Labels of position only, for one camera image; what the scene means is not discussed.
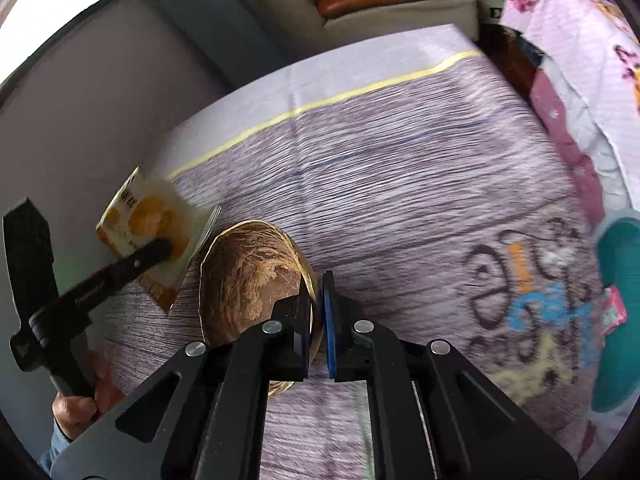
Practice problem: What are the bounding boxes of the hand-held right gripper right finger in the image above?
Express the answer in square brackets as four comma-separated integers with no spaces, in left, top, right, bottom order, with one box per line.
[320,270,578,480]

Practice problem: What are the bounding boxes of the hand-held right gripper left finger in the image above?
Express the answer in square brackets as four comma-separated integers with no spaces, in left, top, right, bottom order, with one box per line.
[50,287,313,480]

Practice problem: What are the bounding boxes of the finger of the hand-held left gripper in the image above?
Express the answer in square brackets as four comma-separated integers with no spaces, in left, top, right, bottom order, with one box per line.
[60,239,173,313]

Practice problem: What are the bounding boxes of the yellow snack packet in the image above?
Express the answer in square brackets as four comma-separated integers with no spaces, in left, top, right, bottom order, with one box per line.
[95,167,223,313]

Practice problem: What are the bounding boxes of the brown paper bowl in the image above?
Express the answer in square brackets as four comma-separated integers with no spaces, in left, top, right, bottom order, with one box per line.
[198,220,318,398]

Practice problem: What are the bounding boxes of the teal plastic bin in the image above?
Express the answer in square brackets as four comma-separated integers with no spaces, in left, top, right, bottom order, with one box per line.
[590,208,640,413]

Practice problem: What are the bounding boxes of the person's left forearm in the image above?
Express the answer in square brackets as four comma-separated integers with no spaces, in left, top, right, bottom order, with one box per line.
[37,420,76,476]

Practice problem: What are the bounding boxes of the person's left hand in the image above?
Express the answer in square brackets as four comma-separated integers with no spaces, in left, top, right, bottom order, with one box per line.
[52,355,126,441]

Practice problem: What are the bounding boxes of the printed grey tablecloth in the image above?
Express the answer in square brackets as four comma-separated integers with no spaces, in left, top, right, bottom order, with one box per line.
[95,24,608,480]

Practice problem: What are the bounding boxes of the window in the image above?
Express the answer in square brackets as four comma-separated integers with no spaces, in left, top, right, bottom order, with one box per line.
[0,0,136,86]

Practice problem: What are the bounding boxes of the grey blue curtain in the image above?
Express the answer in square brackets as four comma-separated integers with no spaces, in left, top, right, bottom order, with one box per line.
[132,0,326,71]

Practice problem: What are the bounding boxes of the pink floral blanket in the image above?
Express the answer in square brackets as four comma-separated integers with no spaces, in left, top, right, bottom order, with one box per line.
[500,0,640,241]

